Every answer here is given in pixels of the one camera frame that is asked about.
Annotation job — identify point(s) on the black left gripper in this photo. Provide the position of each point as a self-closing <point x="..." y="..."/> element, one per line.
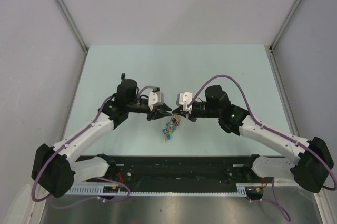
<point x="156" y="115"/>

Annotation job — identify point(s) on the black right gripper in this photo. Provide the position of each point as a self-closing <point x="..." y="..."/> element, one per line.
<point x="191" y="117"/>

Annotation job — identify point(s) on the steel disc keyring holder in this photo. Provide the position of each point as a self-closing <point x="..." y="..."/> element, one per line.
<point x="173" y="122"/>

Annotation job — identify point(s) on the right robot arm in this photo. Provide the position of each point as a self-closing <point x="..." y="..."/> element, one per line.
<point x="307" y="162"/>

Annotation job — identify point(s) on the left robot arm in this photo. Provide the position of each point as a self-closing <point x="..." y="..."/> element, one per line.
<point x="56" y="167"/>

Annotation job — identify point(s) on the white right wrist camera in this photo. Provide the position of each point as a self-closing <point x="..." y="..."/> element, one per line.
<point x="183" y="102"/>

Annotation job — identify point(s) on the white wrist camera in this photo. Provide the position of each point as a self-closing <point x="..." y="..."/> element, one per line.
<point x="155" y="98"/>
<point x="183" y="102"/>

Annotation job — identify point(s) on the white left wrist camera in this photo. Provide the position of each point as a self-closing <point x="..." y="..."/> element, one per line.
<point x="155" y="98"/>

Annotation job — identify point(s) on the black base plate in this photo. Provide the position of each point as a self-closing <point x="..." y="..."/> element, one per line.
<point x="185" y="174"/>

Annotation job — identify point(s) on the aluminium frame rail left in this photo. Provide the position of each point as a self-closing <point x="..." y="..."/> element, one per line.
<point x="67" y="76"/>

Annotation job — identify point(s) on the aluminium frame rail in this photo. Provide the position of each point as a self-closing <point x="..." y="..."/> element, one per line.
<point x="283" y="93"/>
<point x="67" y="76"/>

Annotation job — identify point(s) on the aluminium frame rail right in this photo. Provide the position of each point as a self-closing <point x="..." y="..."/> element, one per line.
<point x="283" y="93"/>

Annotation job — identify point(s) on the aluminium frame post left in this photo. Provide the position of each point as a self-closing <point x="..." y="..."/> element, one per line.
<point x="71" y="24"/>

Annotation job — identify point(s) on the aluminium frame post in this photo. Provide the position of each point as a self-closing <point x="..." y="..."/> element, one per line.
<point x="71" y="24"/>
<point x="285" y="24"/>

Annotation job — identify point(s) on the aluminium frame post right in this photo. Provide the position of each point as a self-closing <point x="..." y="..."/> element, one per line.
<point x="285" y="24"/>

